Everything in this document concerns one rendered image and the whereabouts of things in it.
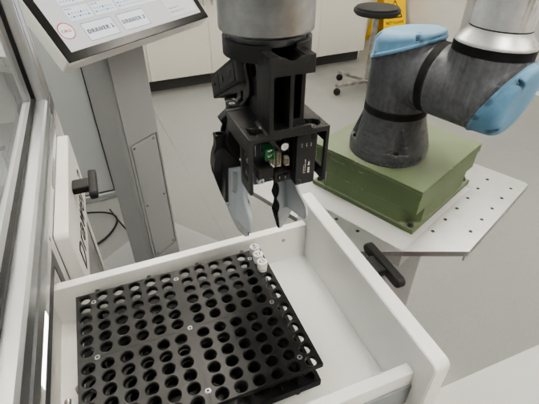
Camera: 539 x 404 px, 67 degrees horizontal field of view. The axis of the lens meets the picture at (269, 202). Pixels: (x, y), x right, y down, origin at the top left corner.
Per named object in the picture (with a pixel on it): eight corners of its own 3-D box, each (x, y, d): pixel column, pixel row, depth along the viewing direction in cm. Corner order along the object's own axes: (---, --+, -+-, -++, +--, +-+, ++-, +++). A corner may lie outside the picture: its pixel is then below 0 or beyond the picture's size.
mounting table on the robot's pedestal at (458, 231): (355, 156, 122) (361, 120, 115) (510, 224, 96) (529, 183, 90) (242, 224, 96) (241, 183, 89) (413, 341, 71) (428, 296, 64)
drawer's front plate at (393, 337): (305, 247, 65) (309, 190, 58) (424, 421, 43) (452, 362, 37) (295, 249, 64) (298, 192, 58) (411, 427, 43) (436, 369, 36)
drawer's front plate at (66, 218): (84, 184, 79) (67, 133, 72) (91, 293, 57) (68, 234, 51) (74, 187, 78) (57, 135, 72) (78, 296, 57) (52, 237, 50)
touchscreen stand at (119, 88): (247, 257, 178) (236, 3, 118) (180, 334, 147) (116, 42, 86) (160, 220, 199) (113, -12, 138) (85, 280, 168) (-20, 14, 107)
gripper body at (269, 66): (246, 203, 34) (241, 58, 27) (218, 155, 41) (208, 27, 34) (327, 184, 37) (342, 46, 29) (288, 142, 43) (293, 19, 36)
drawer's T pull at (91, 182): (96, 174, 67) (95, 167, 66) (99, 199, 62) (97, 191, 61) (73, 179, 66) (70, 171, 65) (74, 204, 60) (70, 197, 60)
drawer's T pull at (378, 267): (370, 247, 53) (371, 239, 52) (405, 288, 48) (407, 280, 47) (345, 254, 52) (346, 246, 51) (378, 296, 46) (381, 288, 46)
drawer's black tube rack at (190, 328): (260, 281, 57) (259, 247, 53) (318, 397, 44) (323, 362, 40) (90, 332, 50) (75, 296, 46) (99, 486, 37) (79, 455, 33)
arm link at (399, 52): (389, 83, 83) (403, 11, 75) (450, 105, 75) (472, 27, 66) (350, 99, 77) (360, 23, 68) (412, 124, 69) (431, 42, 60)
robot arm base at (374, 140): (379, 123, 91) (387, 79, 85) (441, 149, 82) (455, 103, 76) (334, 145, 83) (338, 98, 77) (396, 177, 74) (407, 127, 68)
